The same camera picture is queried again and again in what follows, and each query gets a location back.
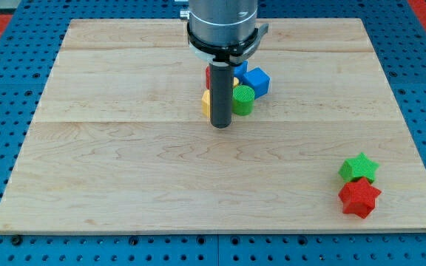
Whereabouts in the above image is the red block behind stick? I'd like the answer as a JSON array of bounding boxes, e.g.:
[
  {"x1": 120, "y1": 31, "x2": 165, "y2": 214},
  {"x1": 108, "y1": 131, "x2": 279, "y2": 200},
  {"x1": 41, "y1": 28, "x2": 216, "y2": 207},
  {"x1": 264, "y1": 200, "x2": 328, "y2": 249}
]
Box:
[{"x1": 205, "y1": 66, "x2": 210, "y2": 90}]

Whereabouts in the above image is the small blue block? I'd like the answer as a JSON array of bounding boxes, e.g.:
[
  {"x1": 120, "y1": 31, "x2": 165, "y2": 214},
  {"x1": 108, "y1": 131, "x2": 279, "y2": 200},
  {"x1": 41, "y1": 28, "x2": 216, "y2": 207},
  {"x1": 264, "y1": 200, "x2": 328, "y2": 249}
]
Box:
[{"x1": 234, "y1": 61, "x2": 248, "y2": 81}]

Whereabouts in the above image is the dark grey cylindrical stick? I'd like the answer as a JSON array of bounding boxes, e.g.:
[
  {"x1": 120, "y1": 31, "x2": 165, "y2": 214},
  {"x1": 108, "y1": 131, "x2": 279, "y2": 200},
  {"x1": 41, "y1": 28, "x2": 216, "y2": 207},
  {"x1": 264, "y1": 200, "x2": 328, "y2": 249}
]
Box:
[{"x1": 209, "y1": 64, "x2": 234, "y2": 129}]

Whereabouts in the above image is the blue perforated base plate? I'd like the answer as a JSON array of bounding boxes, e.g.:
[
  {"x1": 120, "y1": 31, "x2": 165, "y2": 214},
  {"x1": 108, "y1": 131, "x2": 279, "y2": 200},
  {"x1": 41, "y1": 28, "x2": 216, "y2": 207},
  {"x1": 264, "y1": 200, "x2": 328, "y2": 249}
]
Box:
[{"x1": 0, "y1": 1, "x2": 426, "y2": 265}]

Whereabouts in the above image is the green star block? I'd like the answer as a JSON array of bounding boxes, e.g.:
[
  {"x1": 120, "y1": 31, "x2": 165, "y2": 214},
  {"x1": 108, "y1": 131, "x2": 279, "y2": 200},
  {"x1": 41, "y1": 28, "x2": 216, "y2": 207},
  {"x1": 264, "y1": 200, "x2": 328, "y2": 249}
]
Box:
[{"x1": 338, "y1": 152, "x2": 379, "y2": 183}]

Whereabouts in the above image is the green cylinder block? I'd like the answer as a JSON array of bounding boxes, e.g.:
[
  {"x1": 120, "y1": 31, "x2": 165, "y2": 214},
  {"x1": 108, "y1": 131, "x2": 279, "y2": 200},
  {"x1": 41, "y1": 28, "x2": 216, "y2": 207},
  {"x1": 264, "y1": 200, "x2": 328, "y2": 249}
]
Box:
[{"x1": 232, "y1": 85, "x2": 255, "y2": 116}]

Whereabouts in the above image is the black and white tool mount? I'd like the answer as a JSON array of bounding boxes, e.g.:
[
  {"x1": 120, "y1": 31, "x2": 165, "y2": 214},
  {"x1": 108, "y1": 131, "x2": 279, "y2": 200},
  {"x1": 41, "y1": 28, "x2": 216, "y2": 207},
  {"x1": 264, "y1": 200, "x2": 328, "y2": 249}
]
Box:
[{"x1": 186, "y1": 24, "x2": 268, "y2": 66}]

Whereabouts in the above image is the light wooden board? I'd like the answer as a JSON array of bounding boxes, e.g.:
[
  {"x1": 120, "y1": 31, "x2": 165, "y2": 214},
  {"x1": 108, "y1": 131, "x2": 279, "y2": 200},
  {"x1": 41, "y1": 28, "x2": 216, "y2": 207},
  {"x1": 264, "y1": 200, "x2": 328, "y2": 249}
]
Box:
[{"x1": 0, "y1": 18, "x2": 426, "y2": 235}]

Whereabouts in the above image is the yellow hexagon block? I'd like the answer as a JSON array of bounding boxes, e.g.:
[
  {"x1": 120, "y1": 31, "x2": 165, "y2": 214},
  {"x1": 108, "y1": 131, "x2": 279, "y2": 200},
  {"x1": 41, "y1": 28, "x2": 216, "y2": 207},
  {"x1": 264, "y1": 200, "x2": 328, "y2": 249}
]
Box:
[{"x1": 201, "y1": 89, "x2": 210, "y2": 117}]

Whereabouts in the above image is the red star block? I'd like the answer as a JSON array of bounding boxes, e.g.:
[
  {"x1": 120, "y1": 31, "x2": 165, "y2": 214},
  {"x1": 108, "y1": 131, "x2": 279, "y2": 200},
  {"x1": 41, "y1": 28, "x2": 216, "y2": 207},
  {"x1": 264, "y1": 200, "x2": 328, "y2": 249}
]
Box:
[{"x1": 338, "y1": 177, "x2": 382, "y2": 219}]

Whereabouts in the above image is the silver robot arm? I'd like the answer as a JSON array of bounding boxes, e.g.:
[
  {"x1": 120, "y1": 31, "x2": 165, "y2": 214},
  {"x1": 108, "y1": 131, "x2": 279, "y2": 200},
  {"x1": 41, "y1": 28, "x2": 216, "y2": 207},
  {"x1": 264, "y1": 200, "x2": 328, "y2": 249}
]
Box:
[{"x1": 180, "y1": 0, "x2": 268, "y2": 129}]

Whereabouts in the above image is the blue cube block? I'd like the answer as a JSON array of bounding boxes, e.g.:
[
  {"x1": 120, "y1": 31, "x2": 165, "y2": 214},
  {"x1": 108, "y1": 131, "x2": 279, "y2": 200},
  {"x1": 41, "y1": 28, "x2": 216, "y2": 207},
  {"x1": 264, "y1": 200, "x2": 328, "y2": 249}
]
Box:
[{"x1": 243, "y1": 67, "x2": 271, "y2": 99}]

